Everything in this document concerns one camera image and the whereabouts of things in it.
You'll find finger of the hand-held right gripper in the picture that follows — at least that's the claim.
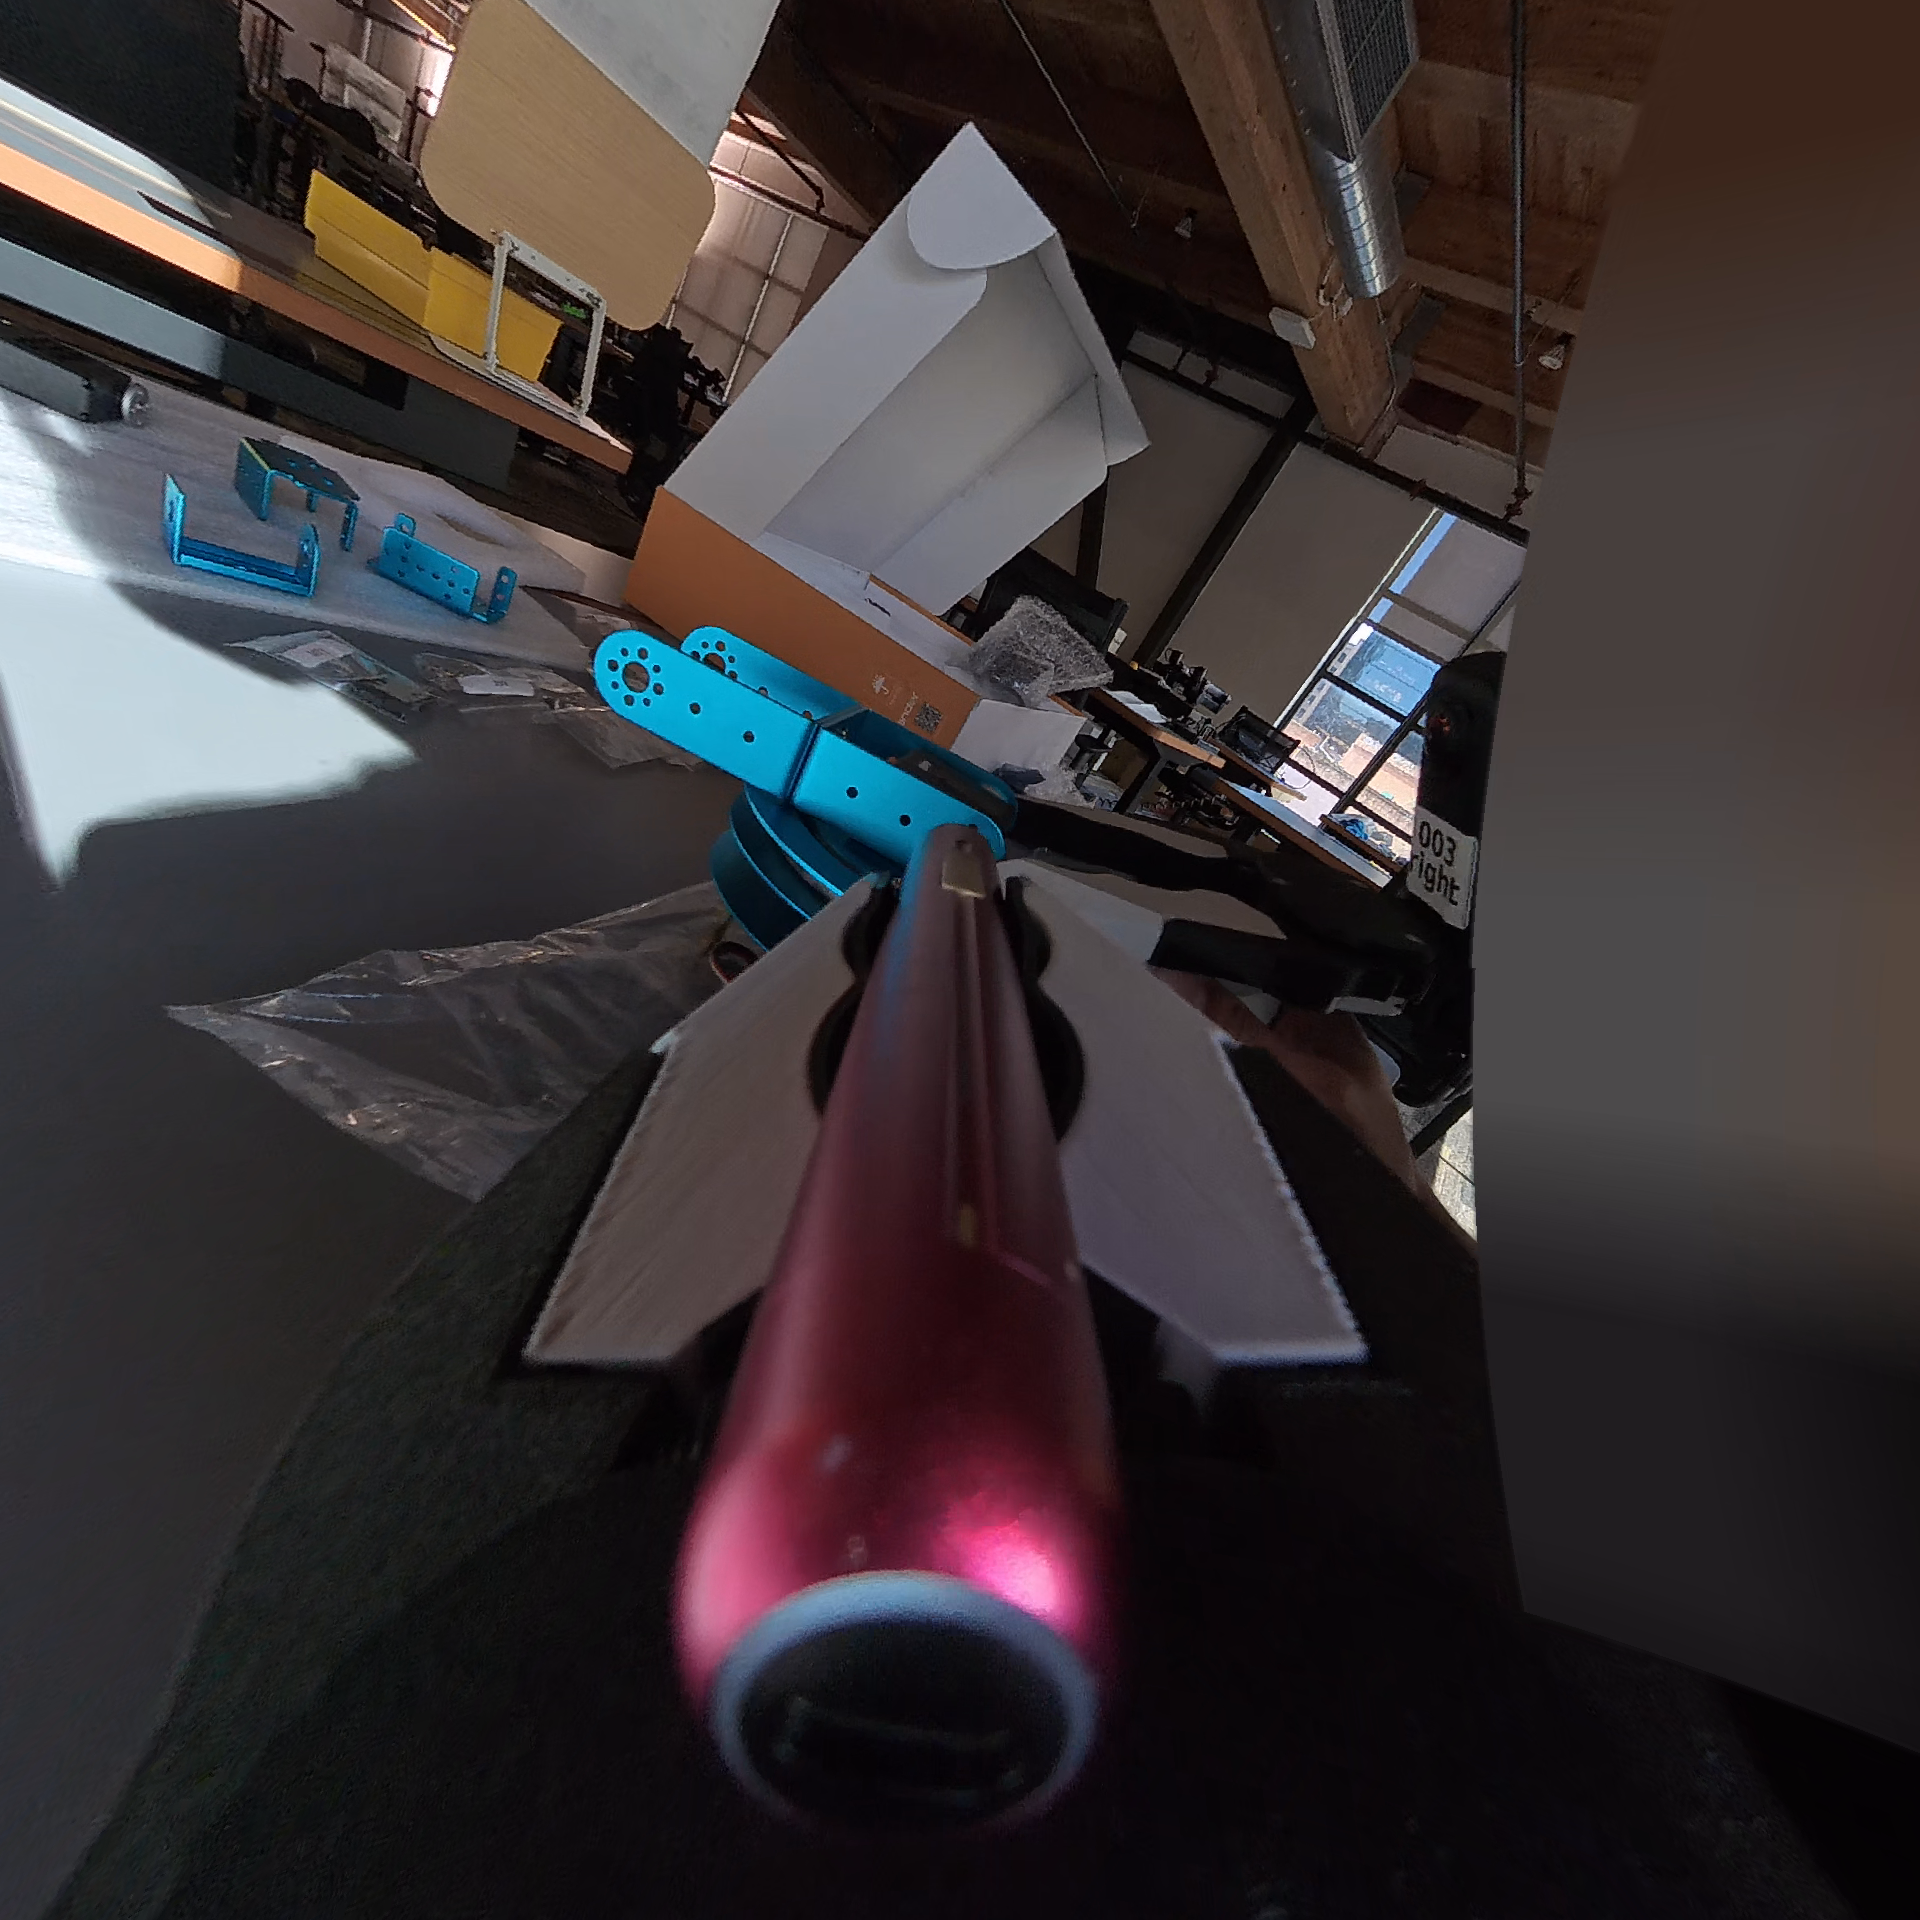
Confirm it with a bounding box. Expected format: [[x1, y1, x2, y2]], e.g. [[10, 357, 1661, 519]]
[[1008, 797, 1308, 906], [1145, 899, 1355, 1003]]

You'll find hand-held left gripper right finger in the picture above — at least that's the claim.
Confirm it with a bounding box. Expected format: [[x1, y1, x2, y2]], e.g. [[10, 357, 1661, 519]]
[[996, 863, 1369, 1370]]

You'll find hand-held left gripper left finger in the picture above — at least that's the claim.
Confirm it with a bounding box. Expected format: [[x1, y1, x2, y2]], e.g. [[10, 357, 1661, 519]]
[[522, 874, 909, 1375]]

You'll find red electric screwdriver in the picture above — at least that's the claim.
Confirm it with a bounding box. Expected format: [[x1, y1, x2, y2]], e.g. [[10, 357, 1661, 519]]
[[672, 822, 1130, 1841]]

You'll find blue toy robot arm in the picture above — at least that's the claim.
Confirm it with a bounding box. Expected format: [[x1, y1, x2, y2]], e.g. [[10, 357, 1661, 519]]
[[590, 626, 1026, 955]]

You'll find wooden office desk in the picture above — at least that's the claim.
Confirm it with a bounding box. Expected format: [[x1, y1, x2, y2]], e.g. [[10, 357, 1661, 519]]
[[1079, 673, 1416, 889]]

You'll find dark desk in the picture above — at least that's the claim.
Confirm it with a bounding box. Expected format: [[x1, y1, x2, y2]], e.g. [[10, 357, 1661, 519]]
[[0, 374, 1479, 1920]]

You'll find person's right hand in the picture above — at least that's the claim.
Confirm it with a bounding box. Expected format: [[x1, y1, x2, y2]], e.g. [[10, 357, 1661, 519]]
[[1183, 974, 1419, 1193]]

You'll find bubble wrapped part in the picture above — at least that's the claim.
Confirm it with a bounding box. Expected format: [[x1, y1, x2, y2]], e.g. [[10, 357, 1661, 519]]
[[966, 594, 1092, 701]]

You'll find large grid window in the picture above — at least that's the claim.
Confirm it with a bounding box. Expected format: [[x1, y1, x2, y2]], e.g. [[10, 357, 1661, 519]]
[[1285, 505, 1520, 846]]

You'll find clear plastic bag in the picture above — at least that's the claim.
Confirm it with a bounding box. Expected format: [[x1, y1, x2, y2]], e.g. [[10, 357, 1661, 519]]
[[164, 882, 739, 1206]]

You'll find orange white cardboard box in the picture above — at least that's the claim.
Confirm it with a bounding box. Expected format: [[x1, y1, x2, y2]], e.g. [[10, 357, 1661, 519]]
[[625, 122, 1151, 756]]

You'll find small parts bag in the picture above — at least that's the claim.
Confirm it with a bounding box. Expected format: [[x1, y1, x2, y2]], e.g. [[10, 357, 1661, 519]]
[[223, 630, 439, 726], [411, 650, 590, 726]]

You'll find white foam sheet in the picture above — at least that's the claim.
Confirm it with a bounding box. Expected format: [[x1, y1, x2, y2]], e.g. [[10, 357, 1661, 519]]
[[0, 381, 639, 887]]

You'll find wooden table board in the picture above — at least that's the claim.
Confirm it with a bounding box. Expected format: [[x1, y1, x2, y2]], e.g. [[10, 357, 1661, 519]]
[[420, 0, 715, 332]]

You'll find long orange-edged table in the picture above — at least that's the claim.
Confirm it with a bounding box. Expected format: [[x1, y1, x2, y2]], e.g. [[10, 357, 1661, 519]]
[[0, 74, 635, 489]]

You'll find yellow box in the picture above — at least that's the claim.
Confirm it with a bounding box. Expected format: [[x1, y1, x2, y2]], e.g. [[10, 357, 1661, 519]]
[[302, 167, 565, 384]]

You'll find black cylinder motor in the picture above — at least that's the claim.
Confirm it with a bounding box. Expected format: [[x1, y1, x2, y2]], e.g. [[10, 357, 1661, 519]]
[[0, 336, 156, 431]]

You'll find blue metal bracket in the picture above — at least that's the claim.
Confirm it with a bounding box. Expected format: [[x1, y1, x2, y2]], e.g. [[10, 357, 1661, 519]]
[[366, 511, 522, 626], [232, 436, 364, 554], [161, 473, 323, 600]]

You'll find silver ventilation duct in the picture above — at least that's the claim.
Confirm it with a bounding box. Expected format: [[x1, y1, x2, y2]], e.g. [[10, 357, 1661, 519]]
[[1255, 0, 1424, 306]]

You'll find white metal frame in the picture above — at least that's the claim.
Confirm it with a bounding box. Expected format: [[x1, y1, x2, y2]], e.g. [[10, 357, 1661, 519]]
[[479, 227, 611, 426]]

